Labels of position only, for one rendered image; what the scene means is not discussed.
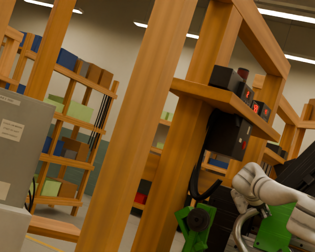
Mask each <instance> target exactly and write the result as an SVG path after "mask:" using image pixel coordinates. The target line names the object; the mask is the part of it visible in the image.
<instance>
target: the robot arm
mask: <svg viewBox="0 0 315 252"><path fill-rule="evenodd" d="M232 186H233V188H234V189H232V190H231V191H230V193H231V196H232V199H233V201H234V203H235V206H236V208H237V210H238V212H239V213H240V214H241V215H244V214H246V213H247V207H248V205H249V206H250V207H252V208H255V209H256V210H257V211H258V212H259V213H260V216H261V218H262V219H265V218H267V217H269V214H268V212H267V211H266V208H267V207H266V204H268V205H270V206H281V205H285V204H289V203H296V205H295V207H294V209H293V211H292V213H291V215H290V217H289V219H288V222H287V224H286V229H287V230H288V231H289V232H290V233H291V234H292V235H294V236H296V237H297V238H299V239H301V240H303V241H305V242H308V243H310V244H312V245H315V197H313V196H311V195H308V194H306V193H303V192H301V191H298V190H296V189H293V188H290V187H287V186H284V185H282V184H280V183H278V182H276V181H275V180H273V179H271V178H269V177H268V176H267V175H266V174H265V172H264V171H263V169H262V168H261V167H260V166H259V165H258V164H257V163H255V162H249V163H247V164H246V165H245V166H244V167H243V168H242V169H241V170H240V171H239V172H238V173H237V174H236V175H235V176H234V177H233V179H232Z"/></svg>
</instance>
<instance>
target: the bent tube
mask: <svg viewBox="0 0 315 252"><path fill-rule="evenodd" d="M265 205H266V211H268V214H271V212H270V209H269V207H268V205H267V204H265ZM257 214H259V211H257V209H256V208H253V207H251V208H249V209H247V212H246V214H243V215H242V214H240V215H239V216H238V217H237V219H236V220H235V222H234V225H233V229H232V235H233V239H234V242H235V244H236V246H237V248H238V250H239V251H240V252H250V251H249V250H248V248H247V246H246V244H245V242H244V241H243V239H242V235H241V229H242V226H243V224H244V222H245V221H246V220H247V219H248V218H250V217H252V216H255V215H257Z"/></svg>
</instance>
